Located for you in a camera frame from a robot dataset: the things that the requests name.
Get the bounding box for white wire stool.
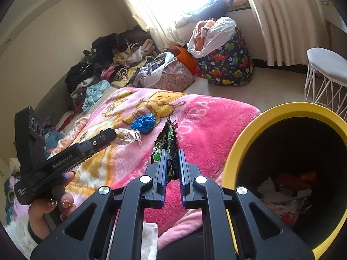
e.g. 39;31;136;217
304;47;347;111

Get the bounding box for yellow rimmed trash bin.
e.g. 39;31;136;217
222;102;347;260

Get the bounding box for crumpled blue plastic bag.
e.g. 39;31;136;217
131;113;156;134

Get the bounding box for white cloth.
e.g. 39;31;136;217
139;221;159;260

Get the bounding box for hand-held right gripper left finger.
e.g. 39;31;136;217
31;150;167;260

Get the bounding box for light blue cloth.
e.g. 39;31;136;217
81;81;111;113

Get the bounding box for white plastic bag with clothes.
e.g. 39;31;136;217
187;17;237;59

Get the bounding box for person's left hand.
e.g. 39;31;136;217
28;171;77;241

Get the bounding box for cream curtain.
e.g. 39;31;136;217
111;0;326;67

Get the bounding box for dinosaur print bag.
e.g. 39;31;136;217
196;27;255;87

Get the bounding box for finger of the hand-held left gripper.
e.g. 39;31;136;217
80;128;117;161

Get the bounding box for dark clothes on windowsill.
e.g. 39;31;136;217
173;0;251;28

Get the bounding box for clear silver wrapper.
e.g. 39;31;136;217
115;128;142;146

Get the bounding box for pile of clothes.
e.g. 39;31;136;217
65;26;163;114

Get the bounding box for pink printed blanket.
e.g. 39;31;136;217
45;87;261;251

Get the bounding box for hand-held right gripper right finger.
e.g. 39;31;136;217
179;150;315;260

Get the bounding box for floral fabric bag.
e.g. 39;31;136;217
141;51;196;93

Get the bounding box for green black snack wrapper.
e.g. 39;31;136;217
151;115;180;181

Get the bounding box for orange bag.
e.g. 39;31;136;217
168;46;202;76

